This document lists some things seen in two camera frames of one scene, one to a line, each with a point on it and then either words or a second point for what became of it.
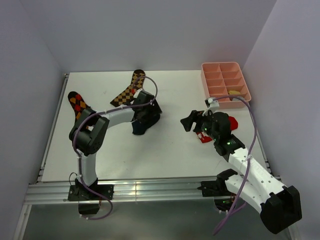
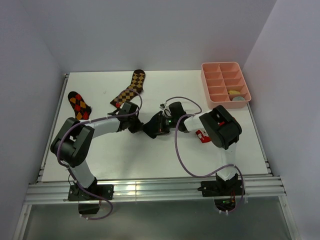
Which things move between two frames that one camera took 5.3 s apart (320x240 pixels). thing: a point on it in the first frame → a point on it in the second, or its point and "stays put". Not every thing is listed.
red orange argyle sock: [78, 104] stays put
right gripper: [187, 122] → [163, 130]
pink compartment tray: [221, 79] stays put
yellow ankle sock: [233, 92] stays put
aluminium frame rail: [48, 193] stays put
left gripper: [154, 110] → [138, 126]
